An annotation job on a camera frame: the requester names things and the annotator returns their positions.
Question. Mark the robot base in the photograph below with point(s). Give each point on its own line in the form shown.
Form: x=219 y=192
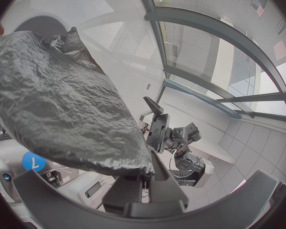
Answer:
x=34 y=162

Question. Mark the black plastic bag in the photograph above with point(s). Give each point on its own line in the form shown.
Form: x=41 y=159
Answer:
x=61 y=99

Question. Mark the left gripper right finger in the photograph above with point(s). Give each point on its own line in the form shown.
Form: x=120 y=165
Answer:
x=164 y=189

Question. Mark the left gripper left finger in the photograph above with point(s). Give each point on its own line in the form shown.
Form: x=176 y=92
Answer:
x=126 y=192

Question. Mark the white trash bin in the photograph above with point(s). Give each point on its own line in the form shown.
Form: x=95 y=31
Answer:
x=45 y=23

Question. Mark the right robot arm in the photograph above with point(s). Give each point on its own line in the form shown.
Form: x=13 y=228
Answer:
x=188 y=163

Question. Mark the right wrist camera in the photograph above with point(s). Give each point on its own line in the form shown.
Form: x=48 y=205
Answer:
x=190 y=131

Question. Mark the white chair with wooden legs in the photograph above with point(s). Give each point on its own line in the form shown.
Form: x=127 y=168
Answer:
x=0 y=30

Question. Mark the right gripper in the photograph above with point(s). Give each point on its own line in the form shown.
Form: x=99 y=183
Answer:
x=158 y=132

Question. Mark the window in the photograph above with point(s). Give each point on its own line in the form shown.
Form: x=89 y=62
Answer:
x=152 y=17

